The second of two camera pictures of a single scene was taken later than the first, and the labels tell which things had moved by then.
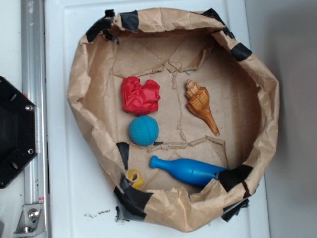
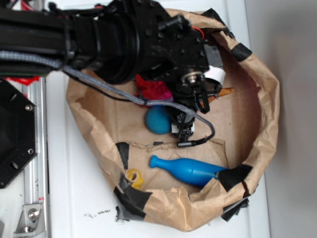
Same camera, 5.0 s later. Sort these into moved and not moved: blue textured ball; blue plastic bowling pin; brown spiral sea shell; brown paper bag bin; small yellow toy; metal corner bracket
Moved: blue textured ball; brown spiral sea shell
Not moved: metal corner bracket; blue plastic bowling pin; small yellow toy; brown paper bag bin
